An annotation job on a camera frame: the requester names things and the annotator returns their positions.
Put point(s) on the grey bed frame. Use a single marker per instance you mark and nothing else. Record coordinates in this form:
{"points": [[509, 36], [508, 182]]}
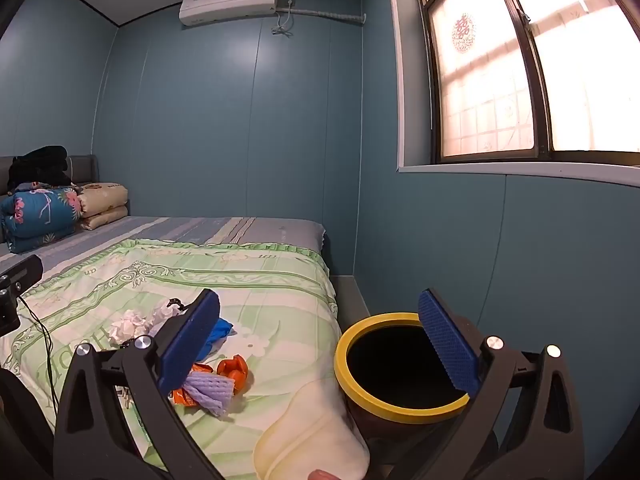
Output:
{"points": [[350, 300]]}

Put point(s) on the green floral blanket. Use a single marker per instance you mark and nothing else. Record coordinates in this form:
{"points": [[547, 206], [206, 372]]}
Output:
{"points": [[150, 275]]}

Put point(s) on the folded blue floral quilt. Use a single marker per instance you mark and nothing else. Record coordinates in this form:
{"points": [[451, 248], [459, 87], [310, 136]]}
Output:
{"points": [[35, 215]]}

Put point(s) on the black clothing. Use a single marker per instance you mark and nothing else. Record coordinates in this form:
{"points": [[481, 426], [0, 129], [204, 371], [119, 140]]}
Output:
{"points": [[40, 165]]}

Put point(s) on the orange wrapper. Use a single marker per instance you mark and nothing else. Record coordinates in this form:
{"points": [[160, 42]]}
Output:
{"points": [[234, 370]]}

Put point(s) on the black plastic bag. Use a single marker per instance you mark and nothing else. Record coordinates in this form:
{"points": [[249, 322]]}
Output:
{"points": [[176, 303]]}

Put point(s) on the orange snack packet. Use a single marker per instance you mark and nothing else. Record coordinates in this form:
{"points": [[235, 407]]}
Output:
{"points": [[181, 399]]}

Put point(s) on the white tissue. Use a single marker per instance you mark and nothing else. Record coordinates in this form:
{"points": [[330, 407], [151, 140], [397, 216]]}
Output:
{"points": [[127, 327], [162, 311]]}

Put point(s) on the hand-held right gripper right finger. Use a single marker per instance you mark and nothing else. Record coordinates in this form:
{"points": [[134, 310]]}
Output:
{"points": [[447, 347]]}

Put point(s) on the black bin with yellow rim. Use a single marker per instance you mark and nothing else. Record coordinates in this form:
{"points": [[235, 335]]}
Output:
{"points": [[350, 375]]}

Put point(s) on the white air conditioner pipe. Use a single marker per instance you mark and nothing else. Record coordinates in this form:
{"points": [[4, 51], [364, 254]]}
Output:
{"points": [[325, 14]]}

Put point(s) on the dark framed window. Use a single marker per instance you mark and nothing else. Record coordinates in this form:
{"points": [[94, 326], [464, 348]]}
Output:
{"points": [[500, 85]]}

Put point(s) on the red paper cut decoration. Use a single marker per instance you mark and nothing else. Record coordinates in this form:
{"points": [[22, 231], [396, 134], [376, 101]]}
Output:
{"points": [[463, 34]]}

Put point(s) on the cream padded cloth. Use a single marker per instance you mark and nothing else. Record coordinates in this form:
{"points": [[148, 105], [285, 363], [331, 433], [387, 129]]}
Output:
{"points": [[310, 425]]}

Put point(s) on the blue crumpled cloth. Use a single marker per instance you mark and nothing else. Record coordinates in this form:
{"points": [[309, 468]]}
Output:
{"points": [[221, 332]]}

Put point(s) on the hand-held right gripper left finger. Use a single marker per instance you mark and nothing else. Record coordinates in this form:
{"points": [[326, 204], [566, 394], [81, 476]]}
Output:
{"points": [[190, 345]]}

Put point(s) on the white air conditioner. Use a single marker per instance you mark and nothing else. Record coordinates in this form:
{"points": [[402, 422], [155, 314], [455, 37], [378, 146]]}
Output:
{"points": [[227, 2]]}

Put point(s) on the mattress with striped sheet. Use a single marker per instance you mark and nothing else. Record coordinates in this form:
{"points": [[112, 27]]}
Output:
{"points": [[200, 230]]}

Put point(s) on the purple foam net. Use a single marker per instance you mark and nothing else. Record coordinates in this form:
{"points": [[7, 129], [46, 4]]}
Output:
{"points": [[210, 390]]}

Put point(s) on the folded beige quilt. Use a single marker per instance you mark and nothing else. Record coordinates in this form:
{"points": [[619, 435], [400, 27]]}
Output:
{"points": [[102, 202]]}

